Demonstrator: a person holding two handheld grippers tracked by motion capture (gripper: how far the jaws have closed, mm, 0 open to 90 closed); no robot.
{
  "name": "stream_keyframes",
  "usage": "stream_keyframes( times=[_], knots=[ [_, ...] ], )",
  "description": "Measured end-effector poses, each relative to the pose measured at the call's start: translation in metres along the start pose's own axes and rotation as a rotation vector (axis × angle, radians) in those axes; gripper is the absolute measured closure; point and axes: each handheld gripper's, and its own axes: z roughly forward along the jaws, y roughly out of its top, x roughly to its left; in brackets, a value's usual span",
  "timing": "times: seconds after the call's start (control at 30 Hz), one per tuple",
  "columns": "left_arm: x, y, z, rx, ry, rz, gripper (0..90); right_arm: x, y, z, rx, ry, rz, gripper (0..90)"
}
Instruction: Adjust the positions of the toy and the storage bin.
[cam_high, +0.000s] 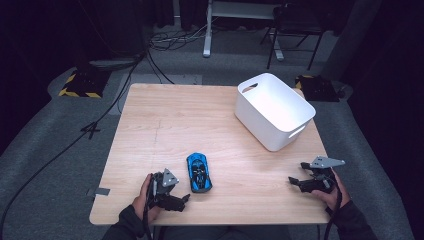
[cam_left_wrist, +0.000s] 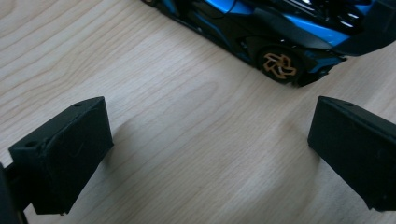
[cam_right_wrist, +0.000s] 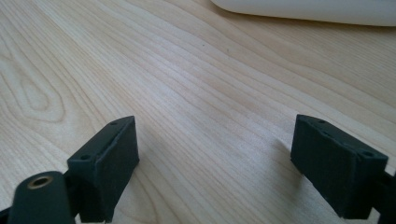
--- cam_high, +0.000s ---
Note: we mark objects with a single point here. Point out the blue toy car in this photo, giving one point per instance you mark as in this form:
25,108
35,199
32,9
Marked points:
199,173

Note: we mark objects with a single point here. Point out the white desk frame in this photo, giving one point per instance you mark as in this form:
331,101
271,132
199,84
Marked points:
207,33

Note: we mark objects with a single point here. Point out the person's right hand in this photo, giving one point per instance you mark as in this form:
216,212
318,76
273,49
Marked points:
335,198

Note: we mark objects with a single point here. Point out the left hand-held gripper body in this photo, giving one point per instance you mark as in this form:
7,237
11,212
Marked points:
168,180

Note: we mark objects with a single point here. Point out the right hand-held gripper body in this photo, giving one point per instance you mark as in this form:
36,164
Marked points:
321,183

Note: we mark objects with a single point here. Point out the person's left hand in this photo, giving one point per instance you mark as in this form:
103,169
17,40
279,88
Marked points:
140,203

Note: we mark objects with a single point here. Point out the grey tape strip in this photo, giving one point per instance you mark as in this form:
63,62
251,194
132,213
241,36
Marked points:
100,191

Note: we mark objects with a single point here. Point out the white plastic bin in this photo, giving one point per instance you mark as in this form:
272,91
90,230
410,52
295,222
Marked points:
276,110

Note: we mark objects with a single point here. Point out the black base with yellow stripes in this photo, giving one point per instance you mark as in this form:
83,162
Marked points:
85,83
316,88

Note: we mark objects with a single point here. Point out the black chair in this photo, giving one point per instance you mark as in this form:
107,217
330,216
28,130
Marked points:
296,23

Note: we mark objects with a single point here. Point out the black tape cross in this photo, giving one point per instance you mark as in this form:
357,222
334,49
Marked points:
90,129

